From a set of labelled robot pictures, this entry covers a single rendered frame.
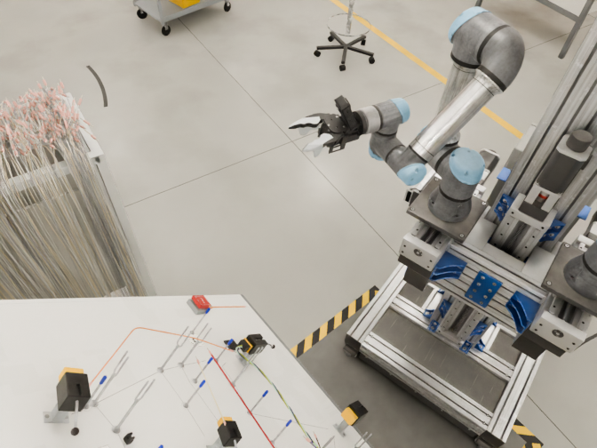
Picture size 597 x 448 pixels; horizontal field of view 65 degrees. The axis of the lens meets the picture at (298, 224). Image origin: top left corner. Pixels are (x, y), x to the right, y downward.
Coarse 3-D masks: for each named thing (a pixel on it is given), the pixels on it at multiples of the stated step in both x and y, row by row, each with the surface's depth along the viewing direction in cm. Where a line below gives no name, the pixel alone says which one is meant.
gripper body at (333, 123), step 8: (360, 112) 131; (328, 120) 128; (336, 120) 129; (344, 120) 129; (360, 120) 131; (320, 128) 132; (328, 128) 127; (336, 128) 127; (344, 128) 127; (360, 128) 132; (344, 136) 129; (352, 136) 134; (336, 144) 132; (344, 144) 132
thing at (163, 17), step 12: (132, 0) 455; (144, 0) 459; (156, 0) 421; (168, 0) 461; (180, 0) 445; (192, 0) 452; (204, 0) 465; (216, 0) 464; (228, 0) 478; (144, 12) 465; (156, 12) 445; (168, 12) 446; (180, 12) 444
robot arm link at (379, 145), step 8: (376, 136) 140; (384, 136) 138; (392, 136) 139; (376, 144) 141; (384, 144) 139; (392, 144) 138; (400, 144) 138; (376, 152) 144; (384, 152) 139; (384, 160) 140
